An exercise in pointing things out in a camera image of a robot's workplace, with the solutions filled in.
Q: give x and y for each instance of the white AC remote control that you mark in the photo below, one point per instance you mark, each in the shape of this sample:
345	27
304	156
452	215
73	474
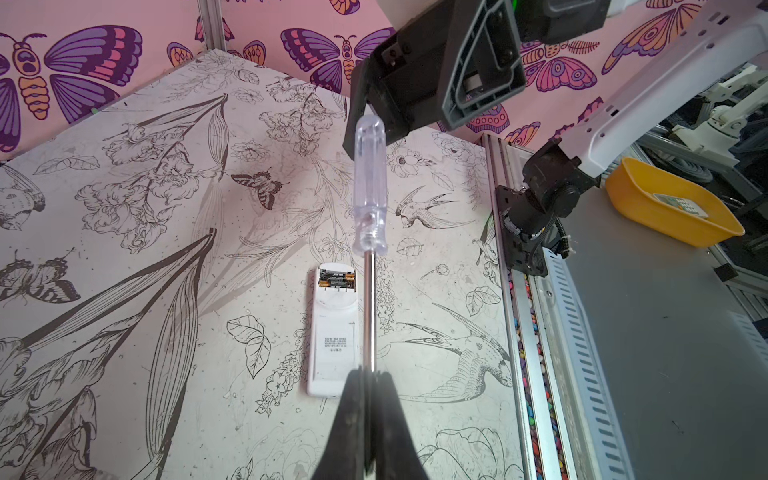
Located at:
334	350

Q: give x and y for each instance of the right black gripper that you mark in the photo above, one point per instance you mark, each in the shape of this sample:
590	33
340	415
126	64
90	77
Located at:
449	61

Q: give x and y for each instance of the batteries in remote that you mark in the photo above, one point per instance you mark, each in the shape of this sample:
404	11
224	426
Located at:
337	279

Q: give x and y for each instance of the aluminium front rail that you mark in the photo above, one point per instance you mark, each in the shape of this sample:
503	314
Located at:
567	423

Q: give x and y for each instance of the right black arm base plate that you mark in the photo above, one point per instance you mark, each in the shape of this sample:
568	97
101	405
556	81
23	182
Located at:
527	230

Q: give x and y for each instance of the yellow plastic bin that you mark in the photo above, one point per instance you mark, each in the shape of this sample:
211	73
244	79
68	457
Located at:
670	204

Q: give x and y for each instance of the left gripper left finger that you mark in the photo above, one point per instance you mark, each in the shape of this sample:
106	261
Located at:
345	456

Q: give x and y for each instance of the clear handle screwdriver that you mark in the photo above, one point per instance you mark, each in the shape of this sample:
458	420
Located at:
369	207

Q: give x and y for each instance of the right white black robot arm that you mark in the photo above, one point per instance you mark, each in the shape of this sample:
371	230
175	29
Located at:
722	36

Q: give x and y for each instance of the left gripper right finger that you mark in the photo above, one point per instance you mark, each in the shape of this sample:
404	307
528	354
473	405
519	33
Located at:
391	450

